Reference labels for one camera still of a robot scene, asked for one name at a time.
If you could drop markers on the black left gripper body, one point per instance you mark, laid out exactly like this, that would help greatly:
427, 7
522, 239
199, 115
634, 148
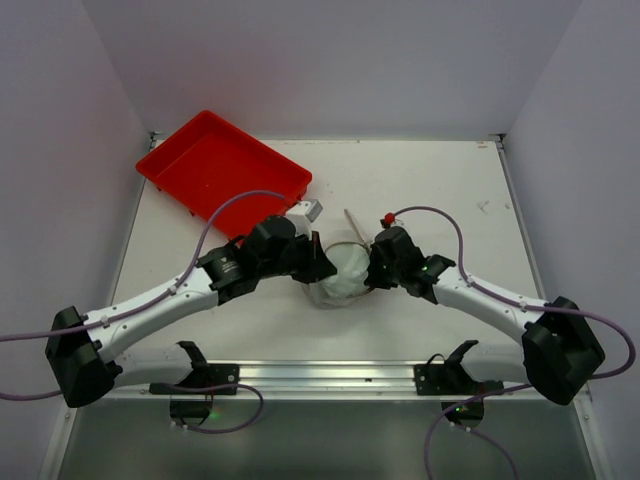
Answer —
311, 255

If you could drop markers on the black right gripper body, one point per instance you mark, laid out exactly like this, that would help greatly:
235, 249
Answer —
377, 265

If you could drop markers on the pale green bra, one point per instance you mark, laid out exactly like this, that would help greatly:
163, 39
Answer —
352, 263

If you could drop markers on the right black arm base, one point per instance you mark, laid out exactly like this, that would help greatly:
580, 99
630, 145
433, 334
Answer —
442, 376

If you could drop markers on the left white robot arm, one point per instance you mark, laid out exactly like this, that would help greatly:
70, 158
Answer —
85, 350

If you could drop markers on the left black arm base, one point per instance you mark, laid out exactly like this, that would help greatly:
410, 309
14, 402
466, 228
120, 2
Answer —
201, 374

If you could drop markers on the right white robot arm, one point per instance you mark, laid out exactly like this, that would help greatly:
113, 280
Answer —
552, 347

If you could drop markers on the red plastic tray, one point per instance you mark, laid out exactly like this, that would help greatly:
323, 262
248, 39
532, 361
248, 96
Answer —
209, 161

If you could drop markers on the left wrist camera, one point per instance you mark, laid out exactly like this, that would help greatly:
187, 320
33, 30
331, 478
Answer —
303, 213

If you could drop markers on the aluminium mounting rail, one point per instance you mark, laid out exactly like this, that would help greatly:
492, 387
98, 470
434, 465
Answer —
283, 380

